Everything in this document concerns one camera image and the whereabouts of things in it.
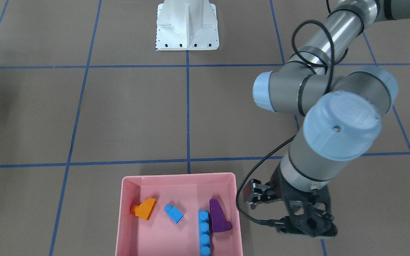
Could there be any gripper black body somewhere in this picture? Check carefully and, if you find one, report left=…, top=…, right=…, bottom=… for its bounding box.
left=269, top=165, right=332, bottom=217

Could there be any purple sloped toy block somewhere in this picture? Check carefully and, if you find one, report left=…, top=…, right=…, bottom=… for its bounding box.
left=209, top=199, right=232, bottom=233

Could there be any long blue toy block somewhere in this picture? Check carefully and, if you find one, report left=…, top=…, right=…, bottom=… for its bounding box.
left=198, top=210, right=211, bottom=256

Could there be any small blue toy block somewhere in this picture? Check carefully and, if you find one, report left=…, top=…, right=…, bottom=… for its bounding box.
left=164, top=204, right=184, bottom=224

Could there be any orange sloped toy block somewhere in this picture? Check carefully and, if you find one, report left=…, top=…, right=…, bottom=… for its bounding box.
left=130, top=197, right=157, bottom=220

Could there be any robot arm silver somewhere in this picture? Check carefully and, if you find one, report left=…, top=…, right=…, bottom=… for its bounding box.
left=253, top=0, right=410, bottom=214

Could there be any pink plastic box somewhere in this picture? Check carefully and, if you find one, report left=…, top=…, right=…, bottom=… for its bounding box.
left=115, top=173, right=243, bottom=256

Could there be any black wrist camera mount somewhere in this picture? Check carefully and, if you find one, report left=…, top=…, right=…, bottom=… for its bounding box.
left=243, top=179, right=337, bottom=239

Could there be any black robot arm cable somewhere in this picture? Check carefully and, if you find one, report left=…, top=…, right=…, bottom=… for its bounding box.
left=236, top=20, right=335, bottom=228

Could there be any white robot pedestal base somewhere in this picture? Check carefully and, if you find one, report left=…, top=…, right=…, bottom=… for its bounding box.
left=155, top=0, right=220, bottom=51

